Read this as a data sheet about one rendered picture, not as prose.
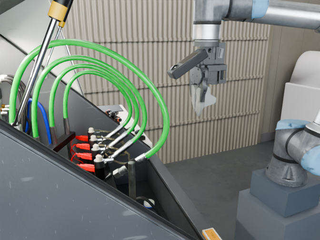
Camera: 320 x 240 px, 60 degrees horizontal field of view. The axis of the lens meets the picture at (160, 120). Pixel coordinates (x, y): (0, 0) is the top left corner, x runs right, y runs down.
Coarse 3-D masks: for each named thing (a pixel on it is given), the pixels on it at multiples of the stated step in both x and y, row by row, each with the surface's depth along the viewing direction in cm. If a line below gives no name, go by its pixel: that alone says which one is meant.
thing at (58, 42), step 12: (36, 48) 60; (48, 48) 60; (96, 48) 58; (24, 60) 61; (120, 60) 59; (12, 84) 63; (12, 96) 64; (156, 96) 60; (12, 108) 65; (12, 120) 66; (168, 120) 62; (168, 132) 63; (156, 144) 64
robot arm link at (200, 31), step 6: (198, 24) 73; (204, 24) 72; (210, 24) 71; (216, 24) 72; (198, 30) 73; (204, 30) 72; (210, 30) 72; (216, 30) 72; (198, 36) 73; (204, 36) 72; (210, 36) 72; (216, 36) 73
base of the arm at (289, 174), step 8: (272, 160) 106; (280, 160) 102; (288, 160) 100; (272, 168) 105; (280, 168) 102; (288, 168) 101; (296, 168) 100; (272, 176) 104; (280, 176) 102; (288, 176) 102; (296, 176) 100; (304, 176) 101; (280, 184) 102; (288, 184) 101; (296, 184) 100; (304, 184) 101
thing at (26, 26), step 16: (32, 0) 91; (48, 0) 92; (0, 16) 89; (16, 16) 90; (32, 16) 92; (48, 16) 93; (0, 32) 90; (16, 32) 92; (32, 32) 93; (32, 48) 95; (64, 48) 98; (48, 64) 98; (64, 64) 99; (64, 80) 101
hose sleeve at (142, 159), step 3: (144, 153) 66; (141, 156) 65; (144, 156) 65; (135, 159) 66; (138, 159) 65; (141, 159) 65; (144, 159) 65; (147, 159) 65; (138, 162) 65; (141, 162) 66; (120, 168) 67; (123, 168) 67; (126, 168) 66; (120, 171) 67; (123, 171) 67; (126, 171) 67
